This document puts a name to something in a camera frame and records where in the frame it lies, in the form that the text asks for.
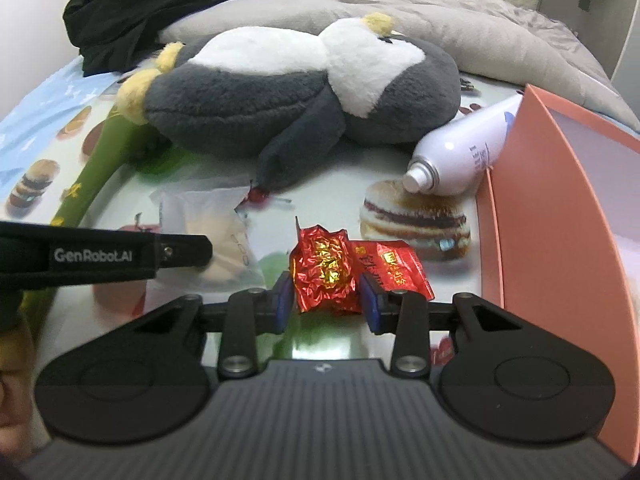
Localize grey blanket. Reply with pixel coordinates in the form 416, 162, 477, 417
159, 0, 640, 133

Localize black clothing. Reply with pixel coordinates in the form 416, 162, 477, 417
64, 0, 273, 73

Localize red foil snack packet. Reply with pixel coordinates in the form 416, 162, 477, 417
290, 216, 362, 317
350, 239, 436, 302

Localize pink box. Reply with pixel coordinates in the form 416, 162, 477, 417
475, 84, 640, 466

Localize food printed bed sheet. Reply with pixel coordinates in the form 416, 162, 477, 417
0, 55, 506, 361

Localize white spray can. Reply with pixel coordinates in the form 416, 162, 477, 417
402, 94, 523, 195

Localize grey and white penguin plush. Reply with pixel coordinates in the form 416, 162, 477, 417
117, 12, 462, 193

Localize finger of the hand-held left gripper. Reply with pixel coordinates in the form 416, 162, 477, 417
155, 233, 214, 272

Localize person's left hand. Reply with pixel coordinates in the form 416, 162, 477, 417
0, 317, 48, 466

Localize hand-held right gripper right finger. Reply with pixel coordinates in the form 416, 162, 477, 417
360, 271, 532, 380

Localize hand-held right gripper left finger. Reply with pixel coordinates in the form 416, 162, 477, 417
131, 271, 295, 380

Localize clear plastic bag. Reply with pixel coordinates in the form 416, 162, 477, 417
150, 187, 266, 291

